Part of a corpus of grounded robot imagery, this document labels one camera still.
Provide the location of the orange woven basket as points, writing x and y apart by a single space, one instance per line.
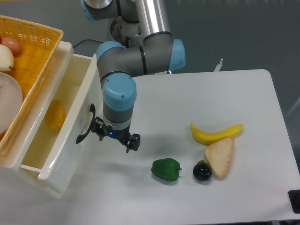
39 42

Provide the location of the white drawer cabinet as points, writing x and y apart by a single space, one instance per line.
23 153

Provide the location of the white top drawer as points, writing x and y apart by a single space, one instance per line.
78 89

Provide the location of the yellow bell pepper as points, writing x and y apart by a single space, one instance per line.
55 115

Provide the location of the white pear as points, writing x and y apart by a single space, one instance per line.
6 59

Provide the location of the white bowl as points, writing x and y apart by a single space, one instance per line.
11 99

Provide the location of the bread slice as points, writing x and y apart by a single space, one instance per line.
219 156

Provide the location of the green bell pepper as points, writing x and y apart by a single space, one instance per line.
166 169

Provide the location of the yellow banana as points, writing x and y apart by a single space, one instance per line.
206 138

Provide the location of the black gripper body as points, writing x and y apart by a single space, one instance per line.
117 130

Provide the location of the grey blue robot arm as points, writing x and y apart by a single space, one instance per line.
118 64

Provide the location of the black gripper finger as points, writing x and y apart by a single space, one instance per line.
131 142
97 128

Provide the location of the black corner device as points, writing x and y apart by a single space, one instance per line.
294 196

